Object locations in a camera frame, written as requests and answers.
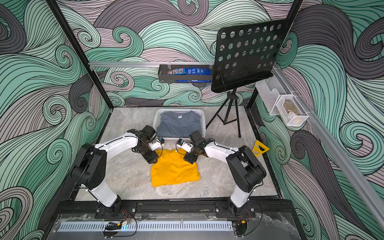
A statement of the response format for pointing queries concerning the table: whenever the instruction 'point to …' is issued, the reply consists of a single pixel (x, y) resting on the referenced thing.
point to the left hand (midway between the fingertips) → (153, 155)
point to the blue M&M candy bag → (190, 71)
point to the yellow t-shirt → (171, 167)
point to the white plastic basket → (157, 113)
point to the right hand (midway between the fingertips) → (192, 152)
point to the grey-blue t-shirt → (179, 124)
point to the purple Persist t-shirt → (197, 112)
